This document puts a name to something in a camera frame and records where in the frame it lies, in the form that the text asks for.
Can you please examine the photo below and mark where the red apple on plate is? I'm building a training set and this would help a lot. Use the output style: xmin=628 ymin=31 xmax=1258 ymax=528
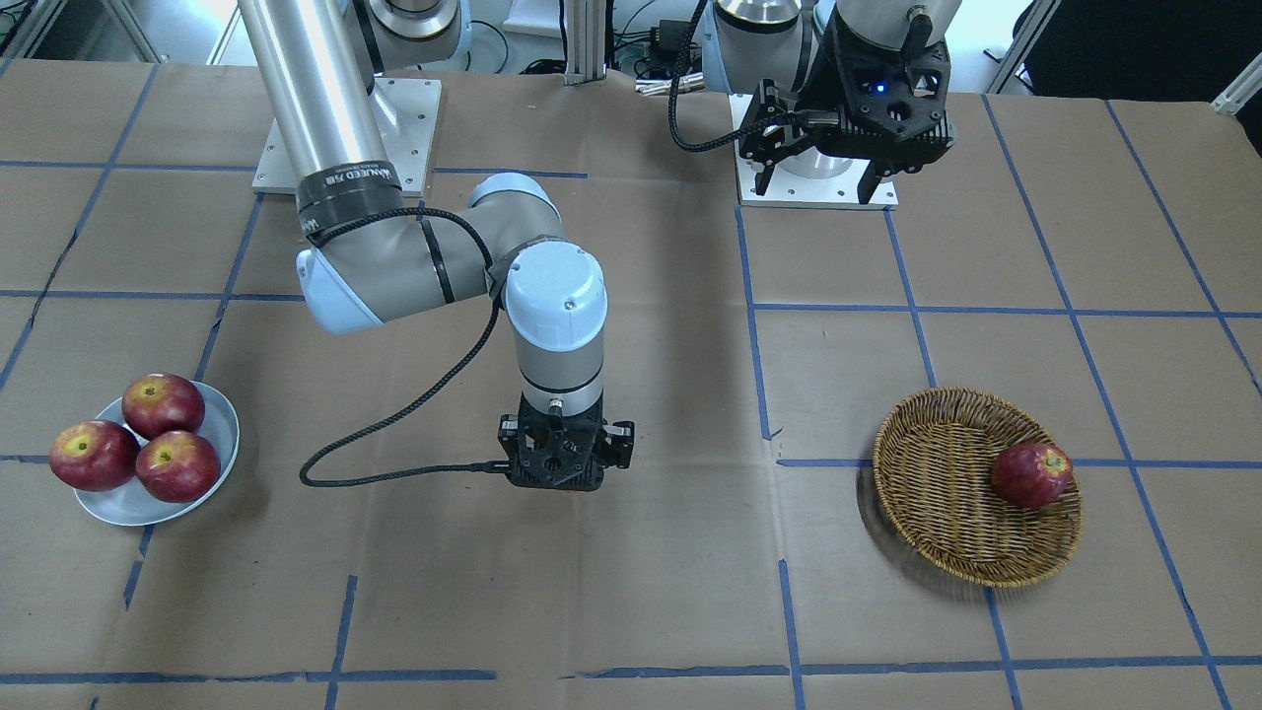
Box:
xmin=48 ymin=419 xmax=141 ymax=491
xmin=136 ymin=430 xmax=221 ymax=503
xmin=121 ymin=373 xmax=206 ymax=440

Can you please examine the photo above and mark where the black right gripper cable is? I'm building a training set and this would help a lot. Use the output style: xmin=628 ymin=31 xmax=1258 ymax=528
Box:
xmin=300 ymin=202 xmax=514 ymax=489

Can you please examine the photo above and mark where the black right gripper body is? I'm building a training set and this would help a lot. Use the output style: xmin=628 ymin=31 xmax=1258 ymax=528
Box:
xmin=497 ymin=395 xmax=635 ymax=491

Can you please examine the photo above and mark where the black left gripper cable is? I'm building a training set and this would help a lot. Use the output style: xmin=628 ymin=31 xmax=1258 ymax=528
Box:
xmin=668 ymin=0 xmax=839 ymax=154

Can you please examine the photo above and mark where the dark red apple in basket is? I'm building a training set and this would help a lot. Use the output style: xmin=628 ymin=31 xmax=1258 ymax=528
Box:
xmin=989 ymin=441 xmax=1076 ymax=511

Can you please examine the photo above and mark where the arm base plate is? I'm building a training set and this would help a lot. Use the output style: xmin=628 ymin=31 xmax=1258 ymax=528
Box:
xmin=732 ymin=145 xmax=900 ymax=211
xmin=252 ymin=77 xmax=443 ymax=198

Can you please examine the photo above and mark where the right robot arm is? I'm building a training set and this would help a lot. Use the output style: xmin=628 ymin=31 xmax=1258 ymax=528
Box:
xmin=239 ymin=1 xmax=635 ymax=491

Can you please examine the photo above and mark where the aluminium frame post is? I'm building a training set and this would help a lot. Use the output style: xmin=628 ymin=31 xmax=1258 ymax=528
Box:
xmin=560 ymin=1 xmax=613 ymax=86

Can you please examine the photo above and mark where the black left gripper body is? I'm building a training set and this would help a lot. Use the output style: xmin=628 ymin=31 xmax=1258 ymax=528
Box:
xmin=737 ymin=5 xmax=955 ymax=178

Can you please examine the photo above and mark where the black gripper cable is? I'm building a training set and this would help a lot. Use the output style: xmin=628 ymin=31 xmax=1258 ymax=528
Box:
xmin=668 ymin=0 xmax=839 ymax=154
xmin=300 ymin=202 xmax=514 ymax=489

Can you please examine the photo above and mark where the light blue plate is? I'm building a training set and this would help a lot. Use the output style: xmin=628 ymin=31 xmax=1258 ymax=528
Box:
xmin=74 ymin=381 xmax=241 ymax=527

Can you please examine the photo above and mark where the woven wicker basket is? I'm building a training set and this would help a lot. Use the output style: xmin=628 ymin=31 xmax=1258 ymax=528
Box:
xmin=872 ymin=387 xmax=1085 ymax=589

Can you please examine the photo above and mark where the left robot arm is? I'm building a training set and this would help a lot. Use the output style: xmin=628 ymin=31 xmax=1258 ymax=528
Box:
xmin=698 ymin=1 xmax=960 ymax=211

